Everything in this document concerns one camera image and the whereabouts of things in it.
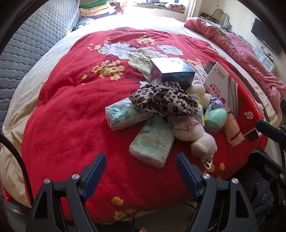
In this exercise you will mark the dark floral cloth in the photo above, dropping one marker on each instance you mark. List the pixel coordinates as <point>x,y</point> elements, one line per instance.
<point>263,198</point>

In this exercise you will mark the bed with cream sheet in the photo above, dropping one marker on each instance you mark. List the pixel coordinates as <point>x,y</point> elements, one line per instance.
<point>156,22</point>

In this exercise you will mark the green egg-shaped sponge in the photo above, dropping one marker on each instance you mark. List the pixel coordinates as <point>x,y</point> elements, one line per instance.
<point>214,121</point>

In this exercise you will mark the orange packet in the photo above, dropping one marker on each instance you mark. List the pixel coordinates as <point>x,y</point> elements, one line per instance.
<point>233,129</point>

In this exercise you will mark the cream plush bear pink dress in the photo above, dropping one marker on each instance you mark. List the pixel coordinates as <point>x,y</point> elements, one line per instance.
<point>192,133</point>

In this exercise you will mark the pink quilt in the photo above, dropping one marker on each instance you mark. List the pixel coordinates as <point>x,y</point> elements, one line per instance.
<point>245,51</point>

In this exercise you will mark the green white tissue pack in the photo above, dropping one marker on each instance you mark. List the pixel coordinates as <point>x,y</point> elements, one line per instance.
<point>125,116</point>
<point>152,142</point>

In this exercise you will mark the grey quilted headboard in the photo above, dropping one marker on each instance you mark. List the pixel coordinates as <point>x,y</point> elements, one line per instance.
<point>33,33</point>

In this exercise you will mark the yellow edged clear packet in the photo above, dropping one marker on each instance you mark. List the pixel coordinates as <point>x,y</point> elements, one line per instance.
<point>199,111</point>

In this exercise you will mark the stack of folded blankets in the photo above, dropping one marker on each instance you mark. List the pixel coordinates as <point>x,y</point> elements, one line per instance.
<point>96,10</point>

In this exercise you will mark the dark patterned pillow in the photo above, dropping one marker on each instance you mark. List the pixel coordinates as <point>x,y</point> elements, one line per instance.
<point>82,22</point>

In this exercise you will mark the red box lid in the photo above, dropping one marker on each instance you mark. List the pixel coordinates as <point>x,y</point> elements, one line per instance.
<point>245,100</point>

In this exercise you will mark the white drawer cabinet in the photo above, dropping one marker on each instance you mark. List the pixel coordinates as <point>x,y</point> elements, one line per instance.
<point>264,59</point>

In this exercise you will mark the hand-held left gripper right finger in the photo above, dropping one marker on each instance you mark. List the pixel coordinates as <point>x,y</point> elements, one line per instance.
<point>186,176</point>

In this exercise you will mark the dark glossy box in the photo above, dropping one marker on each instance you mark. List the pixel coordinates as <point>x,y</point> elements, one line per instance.
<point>172,73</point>

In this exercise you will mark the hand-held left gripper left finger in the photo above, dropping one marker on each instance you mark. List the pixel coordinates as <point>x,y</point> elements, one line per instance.
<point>93,176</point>

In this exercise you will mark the black flat television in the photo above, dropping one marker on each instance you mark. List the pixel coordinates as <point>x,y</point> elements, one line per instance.
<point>265,35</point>

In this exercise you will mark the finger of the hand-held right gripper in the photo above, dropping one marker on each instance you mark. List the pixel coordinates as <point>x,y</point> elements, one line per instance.
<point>268,130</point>

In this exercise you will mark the purple egg-shaped sponge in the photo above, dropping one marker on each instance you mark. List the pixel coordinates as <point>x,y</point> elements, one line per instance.
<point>216,102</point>

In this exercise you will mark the plain cream plush toy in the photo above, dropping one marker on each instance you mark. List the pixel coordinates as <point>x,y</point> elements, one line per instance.
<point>197,89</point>

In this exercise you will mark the clothes on window sill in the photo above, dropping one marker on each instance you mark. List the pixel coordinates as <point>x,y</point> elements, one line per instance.
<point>160,5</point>

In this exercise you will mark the heart-shaped metal frame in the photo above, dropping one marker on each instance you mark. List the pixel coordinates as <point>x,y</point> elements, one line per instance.
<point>222,16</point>

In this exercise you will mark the leopard print scrunchie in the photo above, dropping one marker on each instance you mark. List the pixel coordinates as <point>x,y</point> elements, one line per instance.
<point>160,96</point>

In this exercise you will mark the cluttered dresser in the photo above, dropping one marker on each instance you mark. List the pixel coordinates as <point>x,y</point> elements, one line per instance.
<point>212,19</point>

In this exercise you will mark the red floral blanket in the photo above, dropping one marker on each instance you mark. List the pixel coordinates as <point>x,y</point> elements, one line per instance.
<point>67,111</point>

